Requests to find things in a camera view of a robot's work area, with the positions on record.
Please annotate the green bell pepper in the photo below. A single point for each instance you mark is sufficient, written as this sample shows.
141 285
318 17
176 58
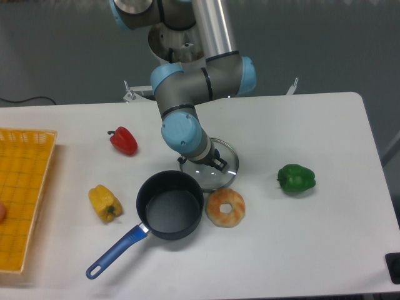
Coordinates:
294 178

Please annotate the yellow bell pepper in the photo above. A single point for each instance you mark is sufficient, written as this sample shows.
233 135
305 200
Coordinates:
105 203

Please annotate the dark blue saucepan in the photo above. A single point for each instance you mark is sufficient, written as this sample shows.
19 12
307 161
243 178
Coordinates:
170 206

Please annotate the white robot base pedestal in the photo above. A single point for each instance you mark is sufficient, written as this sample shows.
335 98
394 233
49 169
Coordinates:
182 47

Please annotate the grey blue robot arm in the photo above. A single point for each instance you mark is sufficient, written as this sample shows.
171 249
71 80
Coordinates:
177 92

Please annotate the red bell pepper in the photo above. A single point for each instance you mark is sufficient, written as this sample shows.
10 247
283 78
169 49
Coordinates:
123 141

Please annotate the yellow woven basket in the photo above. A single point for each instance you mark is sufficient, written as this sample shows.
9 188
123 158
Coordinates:
26 155

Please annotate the glass lid blue knob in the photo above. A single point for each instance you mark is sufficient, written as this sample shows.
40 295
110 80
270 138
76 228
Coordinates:
209 178

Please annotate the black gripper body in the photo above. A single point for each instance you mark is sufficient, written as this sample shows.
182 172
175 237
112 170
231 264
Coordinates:
211 158

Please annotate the white frame bracket right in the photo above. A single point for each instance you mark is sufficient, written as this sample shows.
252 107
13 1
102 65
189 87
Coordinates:
292 89

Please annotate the black device at table edge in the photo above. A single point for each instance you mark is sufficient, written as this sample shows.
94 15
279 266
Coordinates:
393 266

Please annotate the orange glazed donut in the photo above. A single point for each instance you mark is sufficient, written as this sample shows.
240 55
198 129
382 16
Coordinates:
225 208

